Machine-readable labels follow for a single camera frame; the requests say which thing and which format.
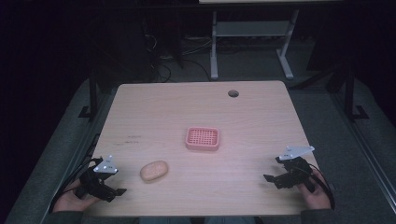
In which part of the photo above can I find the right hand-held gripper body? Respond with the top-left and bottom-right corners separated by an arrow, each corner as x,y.
275,145 -> 316,191

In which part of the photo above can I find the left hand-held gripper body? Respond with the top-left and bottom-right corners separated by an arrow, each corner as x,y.
74,154 -> 120,201

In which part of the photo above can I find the tan oval soap bar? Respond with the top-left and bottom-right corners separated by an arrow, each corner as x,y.
139,160 -> 170,183

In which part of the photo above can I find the pink plastic soap dish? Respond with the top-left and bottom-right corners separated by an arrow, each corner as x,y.
184,126 -> 221,152

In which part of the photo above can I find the person's left hand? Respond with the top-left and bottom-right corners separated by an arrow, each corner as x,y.
51,178 -> 101,214

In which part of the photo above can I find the person's right hand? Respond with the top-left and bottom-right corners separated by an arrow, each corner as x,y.
296,169 -> 332,211

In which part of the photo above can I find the black metal stand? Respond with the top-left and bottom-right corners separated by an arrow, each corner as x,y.
342,63 -> 371,121
78,66 -> 99,120

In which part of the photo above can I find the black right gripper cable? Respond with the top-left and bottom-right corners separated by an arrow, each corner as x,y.
306,161 -> 336,211

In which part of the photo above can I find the tangle of floor cables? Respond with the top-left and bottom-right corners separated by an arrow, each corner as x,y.
141,18 -> 216,83

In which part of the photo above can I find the white metal table frame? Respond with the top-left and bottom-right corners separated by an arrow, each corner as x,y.
209,8 -> 301,81

